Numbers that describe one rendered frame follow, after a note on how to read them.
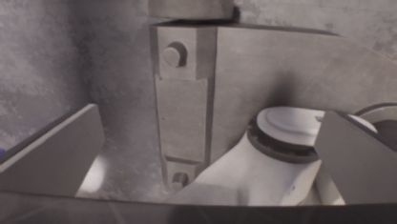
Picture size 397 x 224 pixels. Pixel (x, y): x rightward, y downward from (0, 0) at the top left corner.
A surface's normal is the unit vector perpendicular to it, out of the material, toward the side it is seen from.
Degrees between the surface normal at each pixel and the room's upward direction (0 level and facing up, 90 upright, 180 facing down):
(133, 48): 0
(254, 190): 90
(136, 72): 0
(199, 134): 0
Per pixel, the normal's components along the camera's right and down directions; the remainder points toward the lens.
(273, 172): 0.02, -0.88
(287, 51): -0.22, 0.46
